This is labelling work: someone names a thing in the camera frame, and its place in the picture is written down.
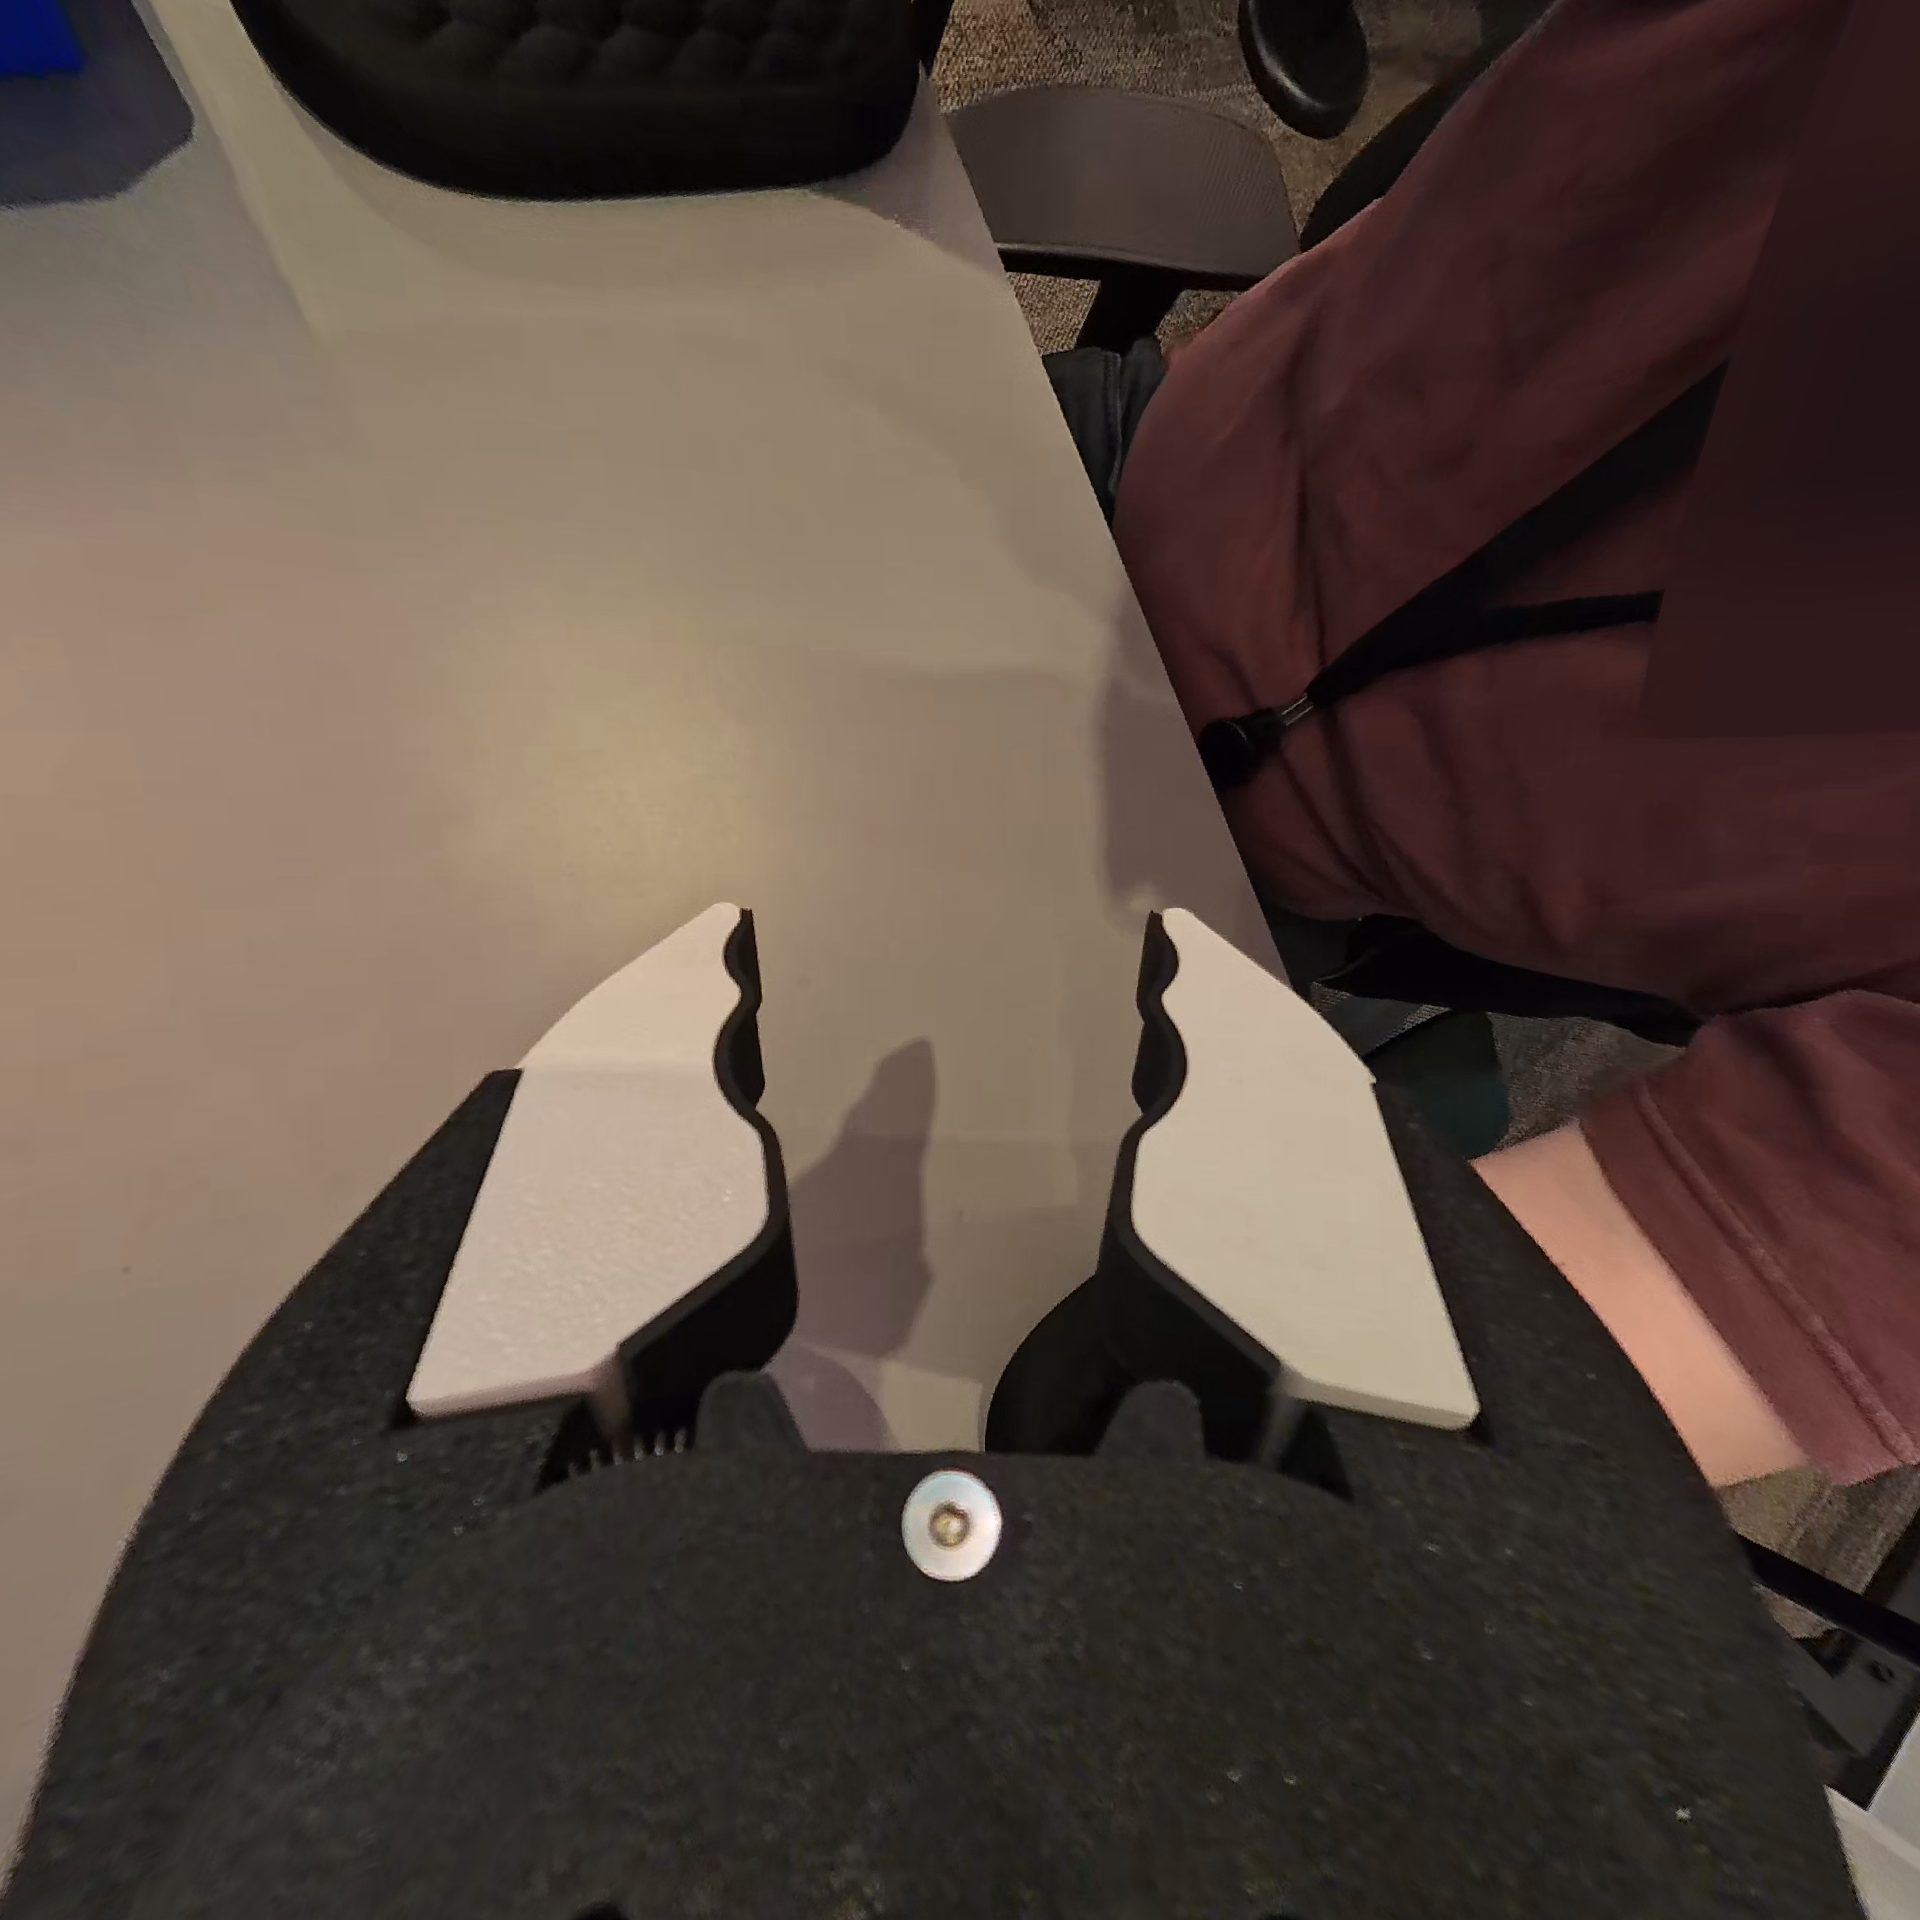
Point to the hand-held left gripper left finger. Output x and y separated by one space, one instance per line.
600 1200

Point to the grey office chair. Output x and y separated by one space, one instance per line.
1125 166

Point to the person in maroon shirt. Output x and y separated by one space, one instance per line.
1424 451

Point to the person's dark trousers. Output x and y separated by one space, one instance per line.
1118 422

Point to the blue plastic bin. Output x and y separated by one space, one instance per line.
29 30

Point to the black chair armrest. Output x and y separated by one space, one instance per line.
1298 90

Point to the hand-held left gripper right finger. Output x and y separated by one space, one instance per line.
1275 1245

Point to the person's left forearm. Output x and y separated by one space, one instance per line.
1621 1305

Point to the black quilted wrist rest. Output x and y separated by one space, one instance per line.
600 90

